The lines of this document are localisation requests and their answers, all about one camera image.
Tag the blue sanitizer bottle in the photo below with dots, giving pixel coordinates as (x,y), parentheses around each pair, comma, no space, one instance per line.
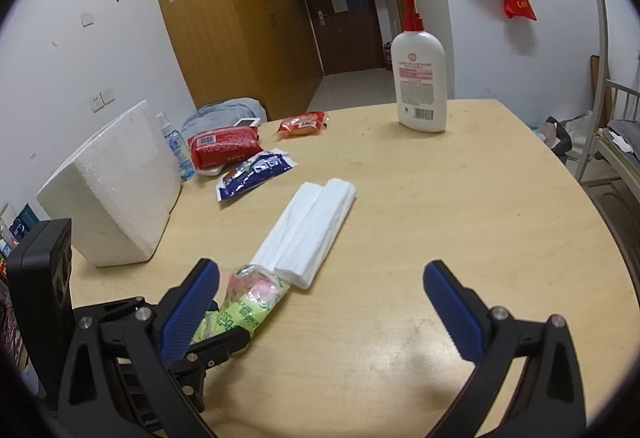
(177,151)

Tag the grey cloth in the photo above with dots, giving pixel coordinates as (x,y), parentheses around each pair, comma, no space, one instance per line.
(220,111)

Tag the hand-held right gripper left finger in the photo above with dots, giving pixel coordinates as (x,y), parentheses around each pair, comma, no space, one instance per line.
(192,308)

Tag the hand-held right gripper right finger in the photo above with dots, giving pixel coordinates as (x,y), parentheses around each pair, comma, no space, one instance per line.
(452,313)

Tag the red fire extinguisher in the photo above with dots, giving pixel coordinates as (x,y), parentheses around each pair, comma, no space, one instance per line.
(386,56)

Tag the dark bag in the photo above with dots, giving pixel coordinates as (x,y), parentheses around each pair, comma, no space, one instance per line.
(562,136)

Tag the white wall socket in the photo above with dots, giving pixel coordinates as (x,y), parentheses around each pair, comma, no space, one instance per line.
(101,100)

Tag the wooden wardrobe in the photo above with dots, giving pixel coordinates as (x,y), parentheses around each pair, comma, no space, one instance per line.
(225,18)

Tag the small red snack packet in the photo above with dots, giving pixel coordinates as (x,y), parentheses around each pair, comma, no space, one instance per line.
(300,124)

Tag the dark brown door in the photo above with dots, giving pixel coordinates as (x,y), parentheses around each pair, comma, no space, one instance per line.
(345,43)

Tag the green snack packet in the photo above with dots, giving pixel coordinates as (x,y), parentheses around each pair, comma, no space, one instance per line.
(250,298)

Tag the white foam box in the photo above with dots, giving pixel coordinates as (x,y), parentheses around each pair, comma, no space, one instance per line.
(115,178)

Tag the white handheld device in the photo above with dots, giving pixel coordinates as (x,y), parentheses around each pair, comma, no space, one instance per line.
(247,122)

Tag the white tissue stack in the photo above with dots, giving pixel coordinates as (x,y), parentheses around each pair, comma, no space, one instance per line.
(310,228)

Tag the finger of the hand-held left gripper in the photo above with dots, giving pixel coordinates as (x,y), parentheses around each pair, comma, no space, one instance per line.
(225,343)
(192,383)

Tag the blue box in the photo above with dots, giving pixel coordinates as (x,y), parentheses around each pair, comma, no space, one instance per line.
(22,223)

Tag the large red snack packet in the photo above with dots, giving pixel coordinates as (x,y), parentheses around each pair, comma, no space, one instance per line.
(225,146)

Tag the blue and white wrapper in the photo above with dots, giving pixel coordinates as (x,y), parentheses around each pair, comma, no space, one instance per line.
(260,168)

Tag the white lotion pump bottle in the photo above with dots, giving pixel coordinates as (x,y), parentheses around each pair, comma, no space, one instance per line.
(417,83)

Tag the white wall switch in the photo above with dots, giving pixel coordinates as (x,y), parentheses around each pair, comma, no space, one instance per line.
(88,19)

